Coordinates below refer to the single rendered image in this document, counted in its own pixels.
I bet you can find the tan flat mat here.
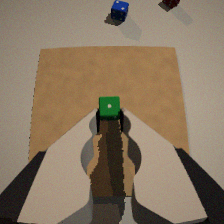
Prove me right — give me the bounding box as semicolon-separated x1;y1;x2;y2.
29;46;190;197

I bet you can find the green die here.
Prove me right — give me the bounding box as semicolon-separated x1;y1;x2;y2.
99;96;120;121

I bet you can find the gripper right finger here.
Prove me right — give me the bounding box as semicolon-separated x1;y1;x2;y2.
119;108;224;224

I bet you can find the blue die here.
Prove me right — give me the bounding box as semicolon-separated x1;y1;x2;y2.
111;0;129;22

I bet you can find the red die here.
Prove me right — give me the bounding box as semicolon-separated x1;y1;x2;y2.
162;0;180;8

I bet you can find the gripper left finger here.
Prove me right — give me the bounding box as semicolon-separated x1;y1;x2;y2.
0;108;100;224

